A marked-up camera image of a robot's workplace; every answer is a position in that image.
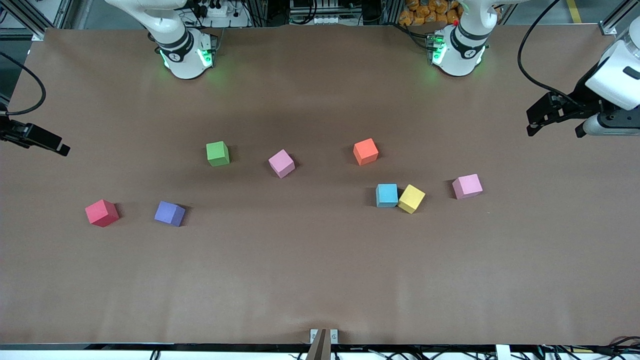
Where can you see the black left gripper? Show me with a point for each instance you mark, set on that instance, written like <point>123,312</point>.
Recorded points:
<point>581,96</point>

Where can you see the white table edge bracket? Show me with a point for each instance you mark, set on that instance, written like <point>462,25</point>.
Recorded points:
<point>503,352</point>

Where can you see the green foam cube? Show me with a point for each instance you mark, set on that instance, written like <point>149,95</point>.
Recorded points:
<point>218,152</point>

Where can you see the white power strip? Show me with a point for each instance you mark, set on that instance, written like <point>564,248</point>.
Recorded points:
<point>217,11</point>
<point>320,20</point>

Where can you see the aluminium frame profile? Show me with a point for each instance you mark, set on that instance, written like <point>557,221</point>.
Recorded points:
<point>30,17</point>
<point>617,17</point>

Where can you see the brown paper table cover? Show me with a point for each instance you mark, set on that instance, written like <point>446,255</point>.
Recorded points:
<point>320,275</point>

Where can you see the orange foam cube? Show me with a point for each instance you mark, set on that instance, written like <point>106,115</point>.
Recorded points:
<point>365,151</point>

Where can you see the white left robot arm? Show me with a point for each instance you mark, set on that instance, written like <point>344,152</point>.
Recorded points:
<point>462,50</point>

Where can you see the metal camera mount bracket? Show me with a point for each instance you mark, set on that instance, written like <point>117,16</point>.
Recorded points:
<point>322,345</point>

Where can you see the pile of orange objects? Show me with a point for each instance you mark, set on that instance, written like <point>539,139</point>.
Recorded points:
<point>425,12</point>

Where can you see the purple foam cube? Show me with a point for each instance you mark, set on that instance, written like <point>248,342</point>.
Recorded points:
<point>167,212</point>

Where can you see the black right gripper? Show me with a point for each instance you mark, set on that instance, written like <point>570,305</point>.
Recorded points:
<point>11,134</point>

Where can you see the red foam cube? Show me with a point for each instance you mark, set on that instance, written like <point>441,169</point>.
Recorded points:
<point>101,211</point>

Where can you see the pink foam cube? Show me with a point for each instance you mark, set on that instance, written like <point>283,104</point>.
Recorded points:
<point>467,185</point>
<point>281,162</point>

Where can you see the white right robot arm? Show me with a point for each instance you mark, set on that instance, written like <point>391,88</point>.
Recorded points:
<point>180,55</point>

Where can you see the yellow foam cube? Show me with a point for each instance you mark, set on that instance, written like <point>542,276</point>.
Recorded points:
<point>411,198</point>

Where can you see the blue foam cube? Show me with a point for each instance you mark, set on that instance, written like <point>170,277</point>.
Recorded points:
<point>387,194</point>

